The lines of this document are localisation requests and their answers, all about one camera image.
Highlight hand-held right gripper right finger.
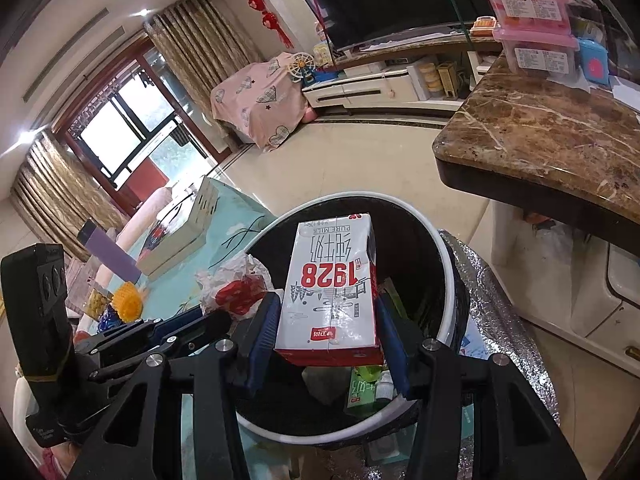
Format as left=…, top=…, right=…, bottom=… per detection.
left=375, top=304, right=586, bottom=480

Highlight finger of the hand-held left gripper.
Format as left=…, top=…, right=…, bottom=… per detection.
left=90, top=310, right=233, bottom=383
left=74, top=319, right=167, bottom=357

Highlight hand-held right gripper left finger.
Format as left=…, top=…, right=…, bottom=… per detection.
left=65, top=292, right=283, bottom=480

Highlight small white bottle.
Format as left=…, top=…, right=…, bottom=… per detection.
left=375, top=372, right=397, bottom=402

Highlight green carton box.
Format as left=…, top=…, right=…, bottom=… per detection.
left=344, top=365, right=401, bottom=412

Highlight red and white plastic bag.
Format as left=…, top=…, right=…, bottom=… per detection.
left=194, top=251, right=277, bottom=320

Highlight green wrapper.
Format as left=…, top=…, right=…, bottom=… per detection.
left=382, top=277, right=408, bottom=321

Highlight white and red milk carton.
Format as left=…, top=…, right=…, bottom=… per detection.
left=273, top=211, right=386, bottom=367

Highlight white round trash bin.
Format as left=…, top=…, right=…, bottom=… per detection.
left=234, top=191, right=472, bottom=449

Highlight blue plastic bag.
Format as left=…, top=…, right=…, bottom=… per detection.
left=96, top=309, right=124, bottom=334

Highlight orange yellow packet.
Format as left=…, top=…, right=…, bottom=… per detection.
left=110, top=281, right=147, bottom=324

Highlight clear plastic snack jar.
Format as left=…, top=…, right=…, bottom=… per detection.
left=81, top=287, right=114, bottom=319

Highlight teal floral tablecloth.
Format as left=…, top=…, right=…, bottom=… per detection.
left=65, top=174, right=281, bottom=480

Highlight purple tall bottle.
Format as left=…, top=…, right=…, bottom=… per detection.
left=79, top=219, right=144, bottom=284

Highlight stack of books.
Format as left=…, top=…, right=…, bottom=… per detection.
left=136, top=176, right=222, bottom=277

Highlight silver foil mat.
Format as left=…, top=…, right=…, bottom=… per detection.
left=360, top=229, right=560, bottom=480

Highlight pink sofa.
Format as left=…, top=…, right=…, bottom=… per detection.
left=92, top=186, right=177, bottom=283

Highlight beige curtain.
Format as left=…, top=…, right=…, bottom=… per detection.
left=144, top=0, right=266, bottom=136
left=9, top=130, right=128, bottom=263

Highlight pink printed cloth cover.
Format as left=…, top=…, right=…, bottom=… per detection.
left=209, top=51, right=309, bottom=154

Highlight brown marble table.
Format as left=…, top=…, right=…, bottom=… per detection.
left=431, top=51, right=640, bottom=257

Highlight ferris wheel toy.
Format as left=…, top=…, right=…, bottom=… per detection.
left=286, top=54, right=317, bottom=87

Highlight white tv cabinet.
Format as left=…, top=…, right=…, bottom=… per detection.
left=299, top=35, right=498, bottom=117

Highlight yellow cans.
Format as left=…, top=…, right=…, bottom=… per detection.
left=417, top=60, right=460, bottom=101

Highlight red hanging decoration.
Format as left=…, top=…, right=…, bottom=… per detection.
left=224, top=0, right=297, bottom=50

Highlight pink storage box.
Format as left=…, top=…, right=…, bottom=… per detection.
left=476, top=0, right=572, bottom=37
left=491, top=27, right=582, bottom=82

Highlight black television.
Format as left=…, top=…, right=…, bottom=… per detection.
left=291, top=0, right=497, bottom=54

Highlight window with red frame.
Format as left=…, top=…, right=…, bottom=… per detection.
left=52, top=35, right=236, bottom=216

